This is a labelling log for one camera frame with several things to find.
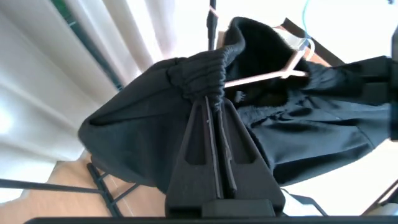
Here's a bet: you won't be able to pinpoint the black clothes rack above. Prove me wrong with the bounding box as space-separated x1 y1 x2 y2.
0 0 219 218

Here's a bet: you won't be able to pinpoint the black shorts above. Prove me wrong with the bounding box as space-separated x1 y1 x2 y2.
77 16 392 195

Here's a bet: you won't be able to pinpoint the pink clothes hanger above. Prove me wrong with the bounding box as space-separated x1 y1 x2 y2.
223 26 317 90

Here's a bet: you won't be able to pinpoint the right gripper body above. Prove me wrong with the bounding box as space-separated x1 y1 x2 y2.
390 29 398 141

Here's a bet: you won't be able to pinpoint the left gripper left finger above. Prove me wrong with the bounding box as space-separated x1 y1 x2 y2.
164 95 223 218

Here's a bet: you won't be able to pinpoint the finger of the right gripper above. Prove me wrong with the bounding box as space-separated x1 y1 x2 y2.
343 55 392 78
360 82 392 106

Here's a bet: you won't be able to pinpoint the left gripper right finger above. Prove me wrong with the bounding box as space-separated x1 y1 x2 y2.
216 98 286 217

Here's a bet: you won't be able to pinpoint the beige curtain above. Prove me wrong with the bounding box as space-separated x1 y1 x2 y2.
63 0 187 88
0 0 121 205

